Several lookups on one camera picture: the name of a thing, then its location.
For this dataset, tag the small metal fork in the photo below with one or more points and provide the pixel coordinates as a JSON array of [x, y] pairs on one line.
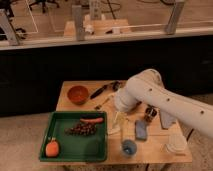
[[98, 107]]

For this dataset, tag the orange toy fruit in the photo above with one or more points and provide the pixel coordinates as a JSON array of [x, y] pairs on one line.
[[52, 148]]

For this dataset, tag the wooden table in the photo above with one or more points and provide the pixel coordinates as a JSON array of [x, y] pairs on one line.
[[151, 150]]

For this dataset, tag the dark grape bunch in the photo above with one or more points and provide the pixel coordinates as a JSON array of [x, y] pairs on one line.
[[85, 129]]

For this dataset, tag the orange bowl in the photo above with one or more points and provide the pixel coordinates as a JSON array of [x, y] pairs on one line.
[[78, 94]]

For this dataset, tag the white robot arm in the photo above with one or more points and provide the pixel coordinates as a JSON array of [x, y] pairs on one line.
[[147, 86]]

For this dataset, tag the blue sponge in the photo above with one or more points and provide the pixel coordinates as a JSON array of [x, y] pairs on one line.
[[141, 130]]

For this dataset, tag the blue plastic cup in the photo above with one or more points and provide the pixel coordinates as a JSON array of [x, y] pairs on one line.
[[128, 148]]

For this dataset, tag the green plastic tray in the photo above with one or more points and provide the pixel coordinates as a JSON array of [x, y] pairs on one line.
[[77, 147]]

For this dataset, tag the small dark jar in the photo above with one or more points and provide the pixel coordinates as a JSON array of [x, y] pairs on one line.
[[150, 113]]

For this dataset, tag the black handled brush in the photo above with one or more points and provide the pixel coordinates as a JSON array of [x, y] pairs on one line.
[[115, 85]]

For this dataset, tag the black office chair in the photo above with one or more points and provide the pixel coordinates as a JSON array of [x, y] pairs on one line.
[[43, 4]]

